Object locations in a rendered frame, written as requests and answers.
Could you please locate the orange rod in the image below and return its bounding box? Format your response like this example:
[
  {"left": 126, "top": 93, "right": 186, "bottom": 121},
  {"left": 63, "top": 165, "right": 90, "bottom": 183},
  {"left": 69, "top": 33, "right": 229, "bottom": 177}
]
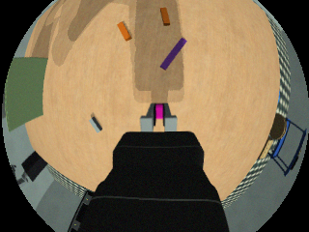
[
  {"left": 160, "top": 8, "right": 170, "bottom": 26},
  {"left": 117, "top": 22, "right": 131, "bottom": 41}
]

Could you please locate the small magenta block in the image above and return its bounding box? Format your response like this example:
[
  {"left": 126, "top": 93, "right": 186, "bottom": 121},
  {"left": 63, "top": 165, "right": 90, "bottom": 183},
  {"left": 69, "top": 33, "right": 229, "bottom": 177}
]
[{"left": 156, "top": 103, "right": 163, "bottom": 119}]

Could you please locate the purple rod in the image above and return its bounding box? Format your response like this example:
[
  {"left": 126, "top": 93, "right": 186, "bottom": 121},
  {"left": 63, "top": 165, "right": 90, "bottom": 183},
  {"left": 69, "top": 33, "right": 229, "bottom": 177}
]
[{"left": 160, "top": 38, "right": 187, "bottom": 70}]

